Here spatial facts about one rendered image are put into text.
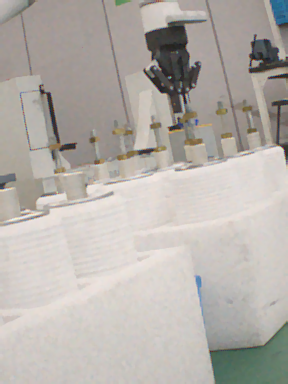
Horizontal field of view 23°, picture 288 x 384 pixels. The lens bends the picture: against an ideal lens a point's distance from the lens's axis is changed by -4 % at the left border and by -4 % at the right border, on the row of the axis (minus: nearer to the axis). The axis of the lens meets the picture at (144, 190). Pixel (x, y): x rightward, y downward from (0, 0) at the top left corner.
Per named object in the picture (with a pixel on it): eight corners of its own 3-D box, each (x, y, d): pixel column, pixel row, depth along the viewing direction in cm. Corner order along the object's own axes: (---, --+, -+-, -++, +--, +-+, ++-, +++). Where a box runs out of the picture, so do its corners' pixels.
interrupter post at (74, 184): (63, 208, 76) (56, 176, 76) (75, 204, 78) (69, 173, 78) (82, 204, 75) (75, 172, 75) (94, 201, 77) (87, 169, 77)
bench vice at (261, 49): (269, 67, 572) (261, 39, 570) (287, 63, 561) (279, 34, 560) (245, 67, 539) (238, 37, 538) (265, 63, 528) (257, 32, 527)
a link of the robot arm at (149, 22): (175, 21, 120) (167, -11, 119) (132, 36, 128) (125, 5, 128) (211, 20, 126) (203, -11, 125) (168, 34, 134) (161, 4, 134)
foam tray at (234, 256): (36, 357, 113) (8, 251, 112) (148, 297, 147) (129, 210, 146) (263, 347, 94) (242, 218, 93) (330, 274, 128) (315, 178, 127)
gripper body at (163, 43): (166, 31, 134) (177, 78, 134) (132, 32, 128) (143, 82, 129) (194, 21, 128) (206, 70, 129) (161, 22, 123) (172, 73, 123)
